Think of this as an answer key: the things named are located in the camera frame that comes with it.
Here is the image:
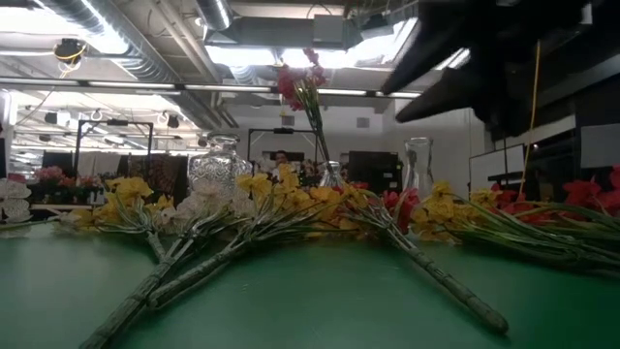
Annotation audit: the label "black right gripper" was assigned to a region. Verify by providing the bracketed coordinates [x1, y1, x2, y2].
[381, 0, 590, 140]

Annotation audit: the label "yellow artificial flower stem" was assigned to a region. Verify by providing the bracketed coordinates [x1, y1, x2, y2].
[67, 175, 175, 266]
[410, 180, 620, 272]
[147, 163, 364, 311]

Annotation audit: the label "white artificial flower stem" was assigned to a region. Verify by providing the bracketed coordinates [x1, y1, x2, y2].
[0, 177, 62, 238]
[79, 177, 256, 349]

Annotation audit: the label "tall smooth glass vase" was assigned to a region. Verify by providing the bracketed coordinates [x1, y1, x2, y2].
[401, 137, 436, 200]

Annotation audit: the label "small ribbed glass vase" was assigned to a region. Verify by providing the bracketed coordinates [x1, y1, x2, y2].
[317, 159, 348, 189]

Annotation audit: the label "wide cut-crystal glass vase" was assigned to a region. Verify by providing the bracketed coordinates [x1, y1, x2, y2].
[187, 133, 254, 195]

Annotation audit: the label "pink background flowers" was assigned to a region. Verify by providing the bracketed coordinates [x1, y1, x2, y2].
[31, 165, 106, 205]

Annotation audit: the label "long ceiling light strip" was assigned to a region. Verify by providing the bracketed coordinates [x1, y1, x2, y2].
[314, 87, 422, 100]
[0, 77, 275, 94]

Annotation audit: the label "black cabinet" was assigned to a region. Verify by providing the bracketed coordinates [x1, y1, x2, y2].
[347, 150, 404, 195]

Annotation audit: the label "gray ceiling ventilation box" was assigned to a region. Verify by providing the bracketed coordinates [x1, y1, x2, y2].
[312, 14, 363, 49]

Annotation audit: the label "green table mat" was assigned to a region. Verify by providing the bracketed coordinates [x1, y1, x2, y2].
[0, 220, 620, 349]

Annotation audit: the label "dark patterned hanging cloth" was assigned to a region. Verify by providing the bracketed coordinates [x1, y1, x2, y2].
[115, 153, 190, 198]

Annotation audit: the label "yellow hanging cable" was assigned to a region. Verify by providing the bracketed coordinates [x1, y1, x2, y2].
[518, 40, 543, 196]

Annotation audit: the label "black background rig frame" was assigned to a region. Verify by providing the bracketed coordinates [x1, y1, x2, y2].
[246, 127, 321, 164]
[73, 119, 155, 178]

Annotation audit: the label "black ceiling cord reel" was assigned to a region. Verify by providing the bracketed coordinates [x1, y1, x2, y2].
[51, 37, 88, 67]

